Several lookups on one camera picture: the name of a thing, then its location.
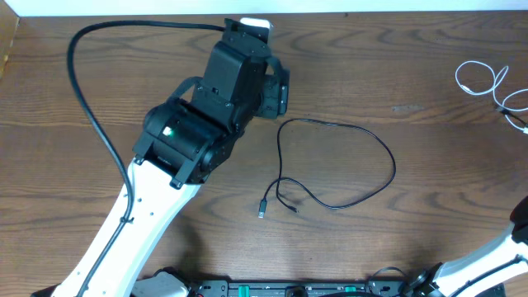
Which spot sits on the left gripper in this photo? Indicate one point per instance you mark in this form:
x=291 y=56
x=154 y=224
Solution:
x=281 y=99

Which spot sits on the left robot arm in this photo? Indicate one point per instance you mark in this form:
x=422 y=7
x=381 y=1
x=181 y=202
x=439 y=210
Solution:
x=182 y=142

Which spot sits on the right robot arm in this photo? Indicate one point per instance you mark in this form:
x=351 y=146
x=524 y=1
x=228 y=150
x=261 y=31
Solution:
x=497 y=261

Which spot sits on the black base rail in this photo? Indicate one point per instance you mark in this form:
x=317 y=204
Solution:
x=168 y=283

